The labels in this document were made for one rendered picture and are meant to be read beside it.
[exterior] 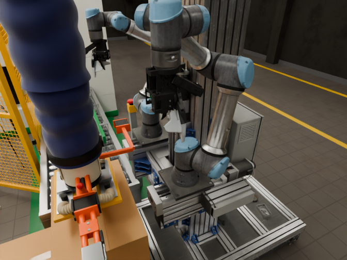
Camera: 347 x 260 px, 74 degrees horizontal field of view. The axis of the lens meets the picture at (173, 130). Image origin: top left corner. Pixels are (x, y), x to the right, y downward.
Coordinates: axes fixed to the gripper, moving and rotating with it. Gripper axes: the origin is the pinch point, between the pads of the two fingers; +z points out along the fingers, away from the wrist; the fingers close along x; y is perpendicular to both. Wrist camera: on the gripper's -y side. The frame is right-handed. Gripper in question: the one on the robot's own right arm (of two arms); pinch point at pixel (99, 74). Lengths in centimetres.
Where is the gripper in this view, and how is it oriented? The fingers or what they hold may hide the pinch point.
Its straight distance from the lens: 151.3
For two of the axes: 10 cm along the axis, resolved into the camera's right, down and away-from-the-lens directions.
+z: 0.0, 8.5, 5.2
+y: 9.9, 0.6, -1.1
